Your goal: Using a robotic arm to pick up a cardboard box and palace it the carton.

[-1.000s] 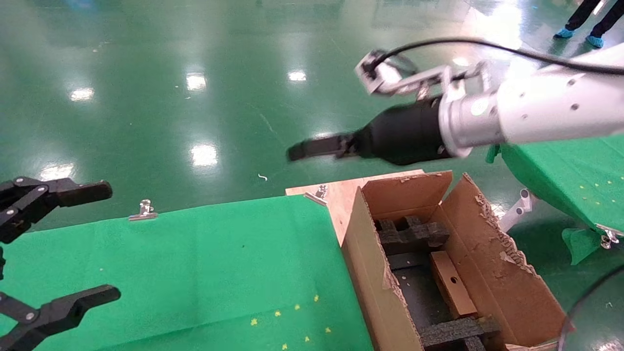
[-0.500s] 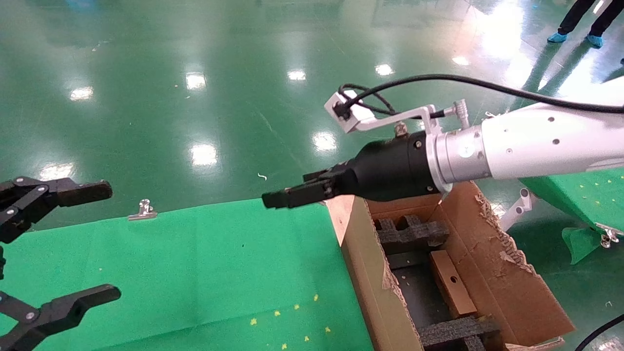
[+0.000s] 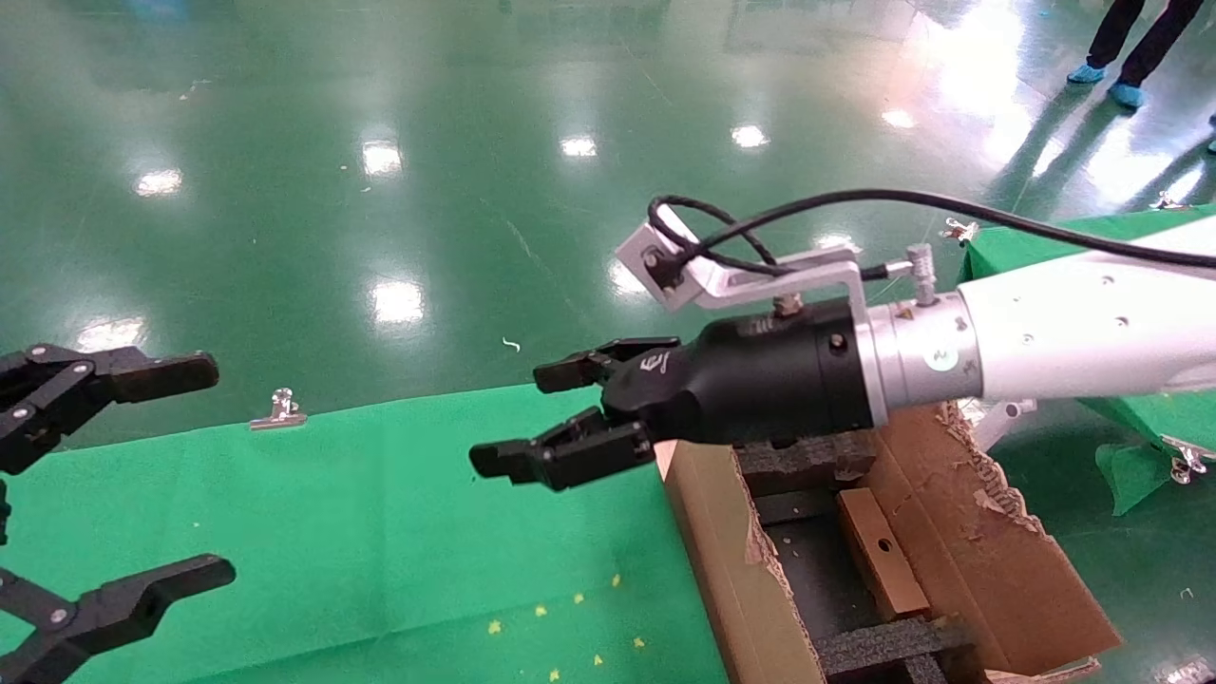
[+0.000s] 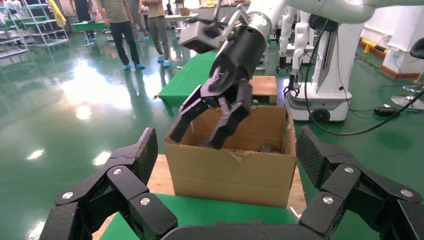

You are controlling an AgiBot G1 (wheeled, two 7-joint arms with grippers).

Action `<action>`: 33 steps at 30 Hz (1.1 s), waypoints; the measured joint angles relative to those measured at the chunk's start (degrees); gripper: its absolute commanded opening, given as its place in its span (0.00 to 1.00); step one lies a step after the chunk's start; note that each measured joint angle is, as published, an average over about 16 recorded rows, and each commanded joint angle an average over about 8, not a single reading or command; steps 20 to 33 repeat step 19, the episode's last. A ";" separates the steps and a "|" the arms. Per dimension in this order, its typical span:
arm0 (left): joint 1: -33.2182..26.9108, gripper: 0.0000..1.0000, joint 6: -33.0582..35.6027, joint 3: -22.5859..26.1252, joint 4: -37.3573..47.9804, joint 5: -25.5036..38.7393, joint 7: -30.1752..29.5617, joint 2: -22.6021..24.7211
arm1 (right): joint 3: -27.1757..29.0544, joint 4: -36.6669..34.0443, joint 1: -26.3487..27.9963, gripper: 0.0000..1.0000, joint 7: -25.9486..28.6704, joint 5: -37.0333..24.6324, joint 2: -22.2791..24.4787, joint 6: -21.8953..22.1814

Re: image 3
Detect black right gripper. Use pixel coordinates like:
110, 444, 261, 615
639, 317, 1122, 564
468, 298, 877, 493

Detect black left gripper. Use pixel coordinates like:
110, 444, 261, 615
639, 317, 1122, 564
0, 346, 238, 684

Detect small cardboard box with hole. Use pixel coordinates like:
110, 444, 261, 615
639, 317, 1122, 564
835, 486, 933, 621

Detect large open cardboard carton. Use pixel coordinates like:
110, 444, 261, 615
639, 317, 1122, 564
655, 398, 1124, 684

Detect large green table cloth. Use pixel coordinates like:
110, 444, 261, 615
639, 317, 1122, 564
0, 382, 729, 684

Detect black foam insert block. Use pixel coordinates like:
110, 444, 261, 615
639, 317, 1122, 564
735, 431, 881, 501
814, 614, 981, 684

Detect black foam bottom pad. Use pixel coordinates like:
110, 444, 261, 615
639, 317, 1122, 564
759, 493, 895, 640

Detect green cloth on side table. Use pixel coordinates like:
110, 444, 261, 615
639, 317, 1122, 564
959, 203, 1216, 516

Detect person with blue shoe covers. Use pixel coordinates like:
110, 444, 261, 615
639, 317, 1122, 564
1068, 0, 1208, 111

